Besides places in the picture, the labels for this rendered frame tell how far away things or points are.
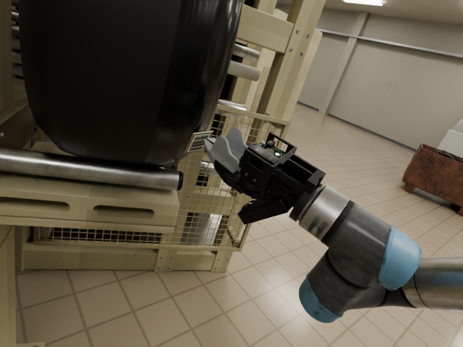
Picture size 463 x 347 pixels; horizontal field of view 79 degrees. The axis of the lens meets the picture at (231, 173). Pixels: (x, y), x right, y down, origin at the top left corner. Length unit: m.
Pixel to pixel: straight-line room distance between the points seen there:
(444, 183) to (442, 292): 4.76
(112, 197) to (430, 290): 0.56
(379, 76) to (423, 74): 1.31
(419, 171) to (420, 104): 5.83
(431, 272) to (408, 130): 10.36
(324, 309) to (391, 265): 0.13
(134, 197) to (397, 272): 0.48
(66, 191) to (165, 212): 0.19
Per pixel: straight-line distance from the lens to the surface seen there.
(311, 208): 0.41
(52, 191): 0.63
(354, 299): 0.48
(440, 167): 5.20
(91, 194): 0.62
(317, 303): 0.49
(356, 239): 0.41
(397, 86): 11.14
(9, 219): 0.67
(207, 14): 0.44
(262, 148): 0.43
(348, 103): 11.68
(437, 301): 0.52
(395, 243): 0.43
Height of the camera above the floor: 1.19
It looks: 23 degrees down
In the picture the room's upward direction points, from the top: 18 degrees clockwise
